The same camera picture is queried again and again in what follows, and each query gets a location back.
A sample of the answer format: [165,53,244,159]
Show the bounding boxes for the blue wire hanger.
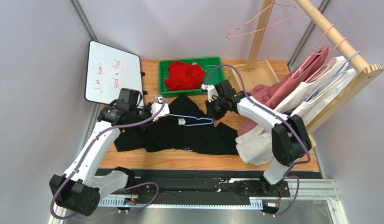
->
[169,113,214,126]

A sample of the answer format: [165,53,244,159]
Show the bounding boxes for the black t shirt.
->
[114,96,238,155]

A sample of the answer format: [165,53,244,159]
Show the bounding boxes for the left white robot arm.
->
[49,88,170,220]

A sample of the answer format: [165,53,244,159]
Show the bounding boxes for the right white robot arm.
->
[201,80,312,186]

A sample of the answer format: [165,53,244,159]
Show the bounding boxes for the hanging pink t shirt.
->
[237,45,330,137]

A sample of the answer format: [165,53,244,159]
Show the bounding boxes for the red t shirt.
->
[164,61,206,91]

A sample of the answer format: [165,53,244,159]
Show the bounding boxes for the white whiteboard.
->
[84,41,144,104]

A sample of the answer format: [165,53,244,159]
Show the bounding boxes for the wooden clothes rack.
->
[244,0,384,134]

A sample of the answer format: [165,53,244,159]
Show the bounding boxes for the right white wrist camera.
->
[201,84,218,102]

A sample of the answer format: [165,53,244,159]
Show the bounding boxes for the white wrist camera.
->
[150,97,170,122]
[201,84,218,102]

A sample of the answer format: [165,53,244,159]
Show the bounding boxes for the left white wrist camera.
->
[150,97,170,122]

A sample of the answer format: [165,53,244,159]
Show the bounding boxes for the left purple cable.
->
[50,97,168,220]

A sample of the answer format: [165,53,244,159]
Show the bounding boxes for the purple cable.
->
[50,97,168,220]
[203,64,312,217]

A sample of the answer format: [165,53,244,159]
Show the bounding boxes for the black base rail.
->
[95,168,322,206]

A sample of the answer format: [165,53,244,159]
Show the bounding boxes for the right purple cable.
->
[203,64,312,217]

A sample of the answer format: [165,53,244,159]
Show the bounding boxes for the pink wire hanger empty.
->
[226,0,304,39]

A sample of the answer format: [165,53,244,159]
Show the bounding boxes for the aluminium frame rail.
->
[48,104,348,224]

